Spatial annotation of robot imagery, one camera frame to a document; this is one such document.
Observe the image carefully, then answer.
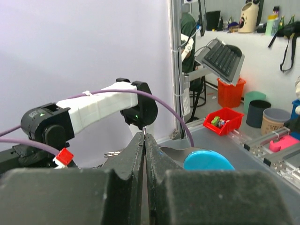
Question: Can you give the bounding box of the green plastic cup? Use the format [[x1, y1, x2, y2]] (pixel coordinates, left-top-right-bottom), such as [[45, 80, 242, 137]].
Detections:
[[243, 91, 267, 114]]

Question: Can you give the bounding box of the orange waste bin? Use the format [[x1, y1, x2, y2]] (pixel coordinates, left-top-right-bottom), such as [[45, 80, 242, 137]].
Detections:
[[217, 78, 246, 108]]

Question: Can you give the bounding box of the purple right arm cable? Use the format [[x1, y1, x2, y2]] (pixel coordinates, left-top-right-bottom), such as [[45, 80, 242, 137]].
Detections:
[[0, 90, 195, 155]]

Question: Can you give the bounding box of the dark round container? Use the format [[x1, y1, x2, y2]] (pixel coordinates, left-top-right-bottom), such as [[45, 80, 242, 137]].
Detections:
[[246, 100, 271, 128]]

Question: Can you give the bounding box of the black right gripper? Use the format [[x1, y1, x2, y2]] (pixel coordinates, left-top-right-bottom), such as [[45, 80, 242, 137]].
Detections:
[[0, 142, 78, 175]]

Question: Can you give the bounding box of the cream bear shaped container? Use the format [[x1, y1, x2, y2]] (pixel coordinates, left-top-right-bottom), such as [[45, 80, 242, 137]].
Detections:
[[238, 0, 259, 33]]

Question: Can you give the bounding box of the person in green shirt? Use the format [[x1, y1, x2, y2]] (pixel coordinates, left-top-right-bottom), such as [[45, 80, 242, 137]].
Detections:
[[180, 4, 199, 74]]

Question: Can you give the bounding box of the tan paper cup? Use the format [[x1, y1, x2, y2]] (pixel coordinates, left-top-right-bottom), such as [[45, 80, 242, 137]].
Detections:
[[261, 108, 291, 135]]

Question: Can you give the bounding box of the red plastic parts bin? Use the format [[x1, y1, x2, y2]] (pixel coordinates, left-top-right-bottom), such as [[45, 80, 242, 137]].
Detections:
[[203, 107, 244, 136]]

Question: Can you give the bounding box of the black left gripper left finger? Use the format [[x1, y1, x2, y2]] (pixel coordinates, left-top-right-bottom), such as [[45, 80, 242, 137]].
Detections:
[[0, 133, 144, 225]]

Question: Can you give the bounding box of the black computer keyboard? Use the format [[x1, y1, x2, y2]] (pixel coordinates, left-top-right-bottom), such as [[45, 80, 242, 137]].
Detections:
[[195, 38, 245, 86]]

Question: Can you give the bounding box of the pink plastic object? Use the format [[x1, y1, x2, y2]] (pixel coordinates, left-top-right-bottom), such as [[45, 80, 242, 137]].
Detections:
[[269, 135, 300, 152]]

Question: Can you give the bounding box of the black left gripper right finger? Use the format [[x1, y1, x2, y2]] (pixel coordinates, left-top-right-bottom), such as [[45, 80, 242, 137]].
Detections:
[[144, 134, 293, 225]]

